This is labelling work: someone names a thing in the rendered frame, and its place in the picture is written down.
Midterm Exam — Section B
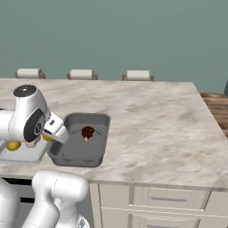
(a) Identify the cream cabinet panel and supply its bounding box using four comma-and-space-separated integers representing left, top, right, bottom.
99, 183, 132, 209

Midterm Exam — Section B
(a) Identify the white tray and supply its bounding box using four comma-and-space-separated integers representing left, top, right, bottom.
0, 136, 53, 164

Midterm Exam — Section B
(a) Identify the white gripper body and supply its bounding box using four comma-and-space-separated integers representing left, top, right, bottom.
44, 119, 71, 145

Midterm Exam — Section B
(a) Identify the white cushioned wooden stool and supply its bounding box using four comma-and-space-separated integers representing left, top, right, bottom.
14, 68, 46, 80
66, 69, 99, 81
121, 69, 155, 82

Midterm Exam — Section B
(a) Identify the pink raw steak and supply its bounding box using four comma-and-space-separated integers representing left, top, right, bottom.
24, 136, 42, 149

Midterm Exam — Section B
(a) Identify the grey drawer handle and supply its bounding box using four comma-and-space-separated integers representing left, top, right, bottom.
146, 224, 180, 228
149, 196, 188, 203

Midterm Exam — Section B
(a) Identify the yellow lemon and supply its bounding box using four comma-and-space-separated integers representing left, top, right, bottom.
5, 141, 22, 151
41, 134, 55, 143

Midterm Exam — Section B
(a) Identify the cream drawer front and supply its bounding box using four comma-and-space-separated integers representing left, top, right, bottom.
131, 213, 207, 228
133, 185, 211, 210

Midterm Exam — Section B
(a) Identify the grey sink basin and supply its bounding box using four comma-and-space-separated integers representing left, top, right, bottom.
46, 112, 111, 169

